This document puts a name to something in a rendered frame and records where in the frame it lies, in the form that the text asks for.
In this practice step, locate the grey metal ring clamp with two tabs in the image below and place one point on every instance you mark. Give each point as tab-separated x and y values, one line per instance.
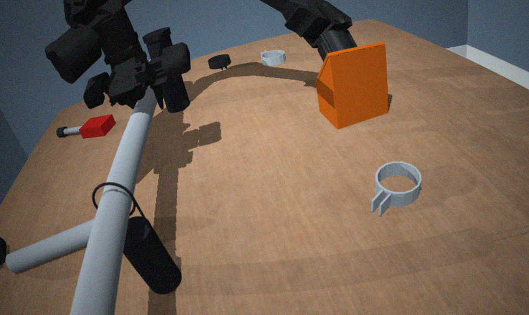
274	57
385	198

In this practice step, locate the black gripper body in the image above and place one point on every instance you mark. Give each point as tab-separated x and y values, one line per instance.
174	61

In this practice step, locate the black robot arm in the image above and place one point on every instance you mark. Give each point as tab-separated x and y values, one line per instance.
96	24

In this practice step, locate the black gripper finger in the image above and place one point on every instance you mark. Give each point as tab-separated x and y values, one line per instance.
131	104
157	88

